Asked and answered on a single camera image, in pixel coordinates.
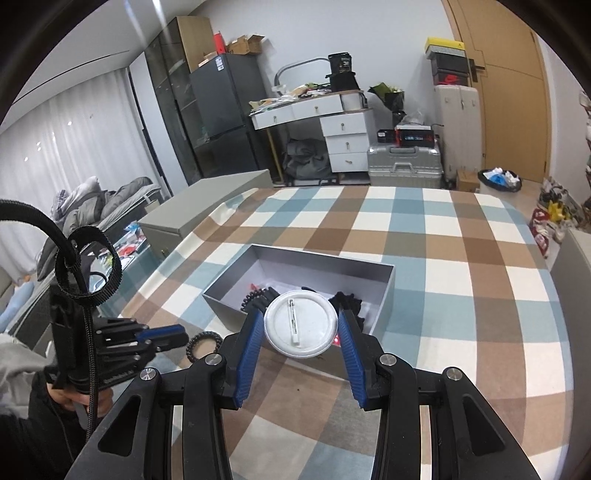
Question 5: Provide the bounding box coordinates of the person's left forearm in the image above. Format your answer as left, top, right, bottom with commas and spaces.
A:
0, 369, 93, 480

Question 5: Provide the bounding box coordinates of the dark grey bag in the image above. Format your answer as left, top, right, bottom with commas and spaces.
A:
283, 140, 333, 181

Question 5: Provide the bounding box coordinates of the open cardboard box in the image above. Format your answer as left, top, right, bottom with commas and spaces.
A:
228, 34, 265, 55

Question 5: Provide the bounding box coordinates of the pile of shoes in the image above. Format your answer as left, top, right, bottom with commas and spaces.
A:
529, 178, 583, 257

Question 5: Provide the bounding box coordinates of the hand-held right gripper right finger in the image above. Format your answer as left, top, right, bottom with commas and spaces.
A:
337, 308, 541, 480

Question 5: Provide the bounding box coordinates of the yellow shoe box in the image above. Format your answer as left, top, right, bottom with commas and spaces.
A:
425, 37, 465, 56

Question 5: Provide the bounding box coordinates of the black wrapped flower bouquet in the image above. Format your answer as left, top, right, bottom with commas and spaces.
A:
368, 82, 406, 123

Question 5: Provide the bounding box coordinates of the wooden door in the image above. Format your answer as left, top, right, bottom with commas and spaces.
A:
441, 0, 552, 183

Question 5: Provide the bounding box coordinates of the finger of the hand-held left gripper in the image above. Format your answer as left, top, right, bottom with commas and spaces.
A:
95, 318, 186, 341
98, 339, 190, 370

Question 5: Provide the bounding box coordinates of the black shoe box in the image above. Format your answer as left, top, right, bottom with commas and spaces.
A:
427, 53, 472, 87

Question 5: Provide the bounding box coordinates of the white round pin badge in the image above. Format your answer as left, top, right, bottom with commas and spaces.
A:
263, 290, 340, 357

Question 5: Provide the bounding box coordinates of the pile of grey clothes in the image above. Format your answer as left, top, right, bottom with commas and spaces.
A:
37, 175, 162, 278

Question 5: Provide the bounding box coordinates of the black braided cable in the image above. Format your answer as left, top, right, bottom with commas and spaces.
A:
0, 199, 100, 444

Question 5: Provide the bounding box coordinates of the white drawer unit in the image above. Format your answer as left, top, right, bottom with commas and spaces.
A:
322, 111, 377, 174

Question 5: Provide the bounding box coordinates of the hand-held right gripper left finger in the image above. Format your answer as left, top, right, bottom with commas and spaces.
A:
65, 310, 265, 480

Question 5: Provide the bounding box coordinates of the low glass table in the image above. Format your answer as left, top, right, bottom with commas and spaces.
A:
88, 222, 151, 287

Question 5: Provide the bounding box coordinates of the white curtain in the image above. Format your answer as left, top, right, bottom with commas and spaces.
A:
0, 65, 171, 232

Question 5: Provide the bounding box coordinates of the person's left hand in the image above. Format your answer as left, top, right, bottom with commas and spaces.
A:
46, 383, 114, 415

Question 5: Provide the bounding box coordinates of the pile of papers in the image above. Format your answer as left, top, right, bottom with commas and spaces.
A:
249, 83, 333, 114

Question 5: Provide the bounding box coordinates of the black beaded bracelet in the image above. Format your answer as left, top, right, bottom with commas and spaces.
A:
186, 331, 222, 363

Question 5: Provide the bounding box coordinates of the plaid tablecloth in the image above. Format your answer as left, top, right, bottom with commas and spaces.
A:
88, 185, 575, 480

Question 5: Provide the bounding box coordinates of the white curved desk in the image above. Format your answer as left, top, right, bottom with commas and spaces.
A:
249, 90, 371, 183

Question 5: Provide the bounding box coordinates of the dark grey refrigerator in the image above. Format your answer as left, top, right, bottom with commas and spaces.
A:
189, 53, 266, 178

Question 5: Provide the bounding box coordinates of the grey rectangular box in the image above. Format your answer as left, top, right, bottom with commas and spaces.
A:
202, 244, 397, 381

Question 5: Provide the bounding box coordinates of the black trash bin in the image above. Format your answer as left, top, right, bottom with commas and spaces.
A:
478, 168, 522, 192

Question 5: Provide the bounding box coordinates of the cluttered shelf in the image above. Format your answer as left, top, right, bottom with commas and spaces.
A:
577, 92, 591, 217

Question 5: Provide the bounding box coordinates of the silver aluminium suitcase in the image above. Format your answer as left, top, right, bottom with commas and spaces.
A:
367, 144, 444, 188

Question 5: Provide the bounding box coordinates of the white suitcase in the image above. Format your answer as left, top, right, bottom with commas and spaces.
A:
433, 84, 483, 183

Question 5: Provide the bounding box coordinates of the black and red device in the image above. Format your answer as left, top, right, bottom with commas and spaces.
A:
394, 127, 437, 147

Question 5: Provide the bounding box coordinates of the black velcro strap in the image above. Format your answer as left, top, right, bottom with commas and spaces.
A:
55, 226, 123, 306

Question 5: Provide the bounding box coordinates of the tall brown cardboard sheet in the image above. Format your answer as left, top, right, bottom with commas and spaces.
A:
177, 16, 213, 72

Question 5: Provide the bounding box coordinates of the small cardboard box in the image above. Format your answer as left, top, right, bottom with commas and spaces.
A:
456, 168, 481, 192

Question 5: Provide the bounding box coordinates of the grey arched metal frame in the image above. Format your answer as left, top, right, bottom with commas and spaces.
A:
274, 56, 329, 90

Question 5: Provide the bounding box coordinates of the dark glass cabinet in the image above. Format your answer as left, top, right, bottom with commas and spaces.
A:
129, 18, 204, 195

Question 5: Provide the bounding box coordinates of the stack of black boxes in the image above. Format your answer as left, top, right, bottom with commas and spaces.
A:
325, 53, 361, 92

